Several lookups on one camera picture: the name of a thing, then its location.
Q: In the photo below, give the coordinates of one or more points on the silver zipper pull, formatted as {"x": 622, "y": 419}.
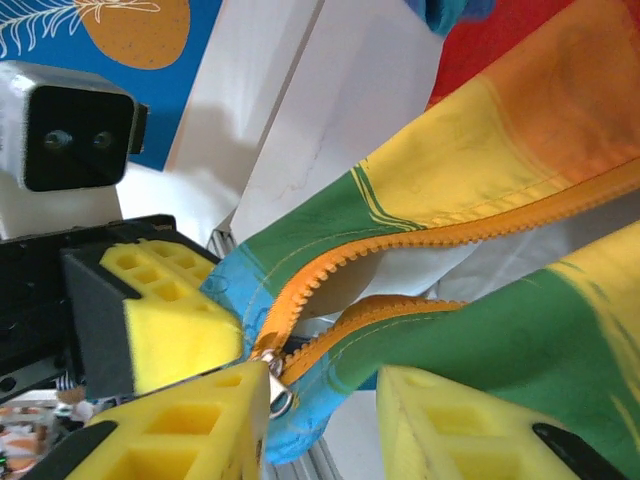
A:
{"x": 280, "y": 395}

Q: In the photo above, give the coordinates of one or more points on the rainbow patchwork zip jacket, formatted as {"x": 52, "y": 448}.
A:
{"x": 450, "y": 165}

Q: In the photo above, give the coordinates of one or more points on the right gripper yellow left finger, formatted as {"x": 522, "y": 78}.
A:
{"x": 190, "y": 425}

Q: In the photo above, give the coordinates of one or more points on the aluminium side rail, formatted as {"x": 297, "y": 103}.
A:
{"x": 222, "y": 241}

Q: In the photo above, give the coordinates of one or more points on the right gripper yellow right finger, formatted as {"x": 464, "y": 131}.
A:
{"x": 450, "y": 440}

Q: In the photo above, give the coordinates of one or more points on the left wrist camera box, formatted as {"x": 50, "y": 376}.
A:
{"x": 75, "y": 140}

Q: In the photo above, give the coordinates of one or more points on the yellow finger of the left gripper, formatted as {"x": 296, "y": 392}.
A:
{"x": 175, "y": 335}

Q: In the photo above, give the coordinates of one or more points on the blue floral wall panel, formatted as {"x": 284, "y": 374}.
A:
{"x": 160, "y": 85}

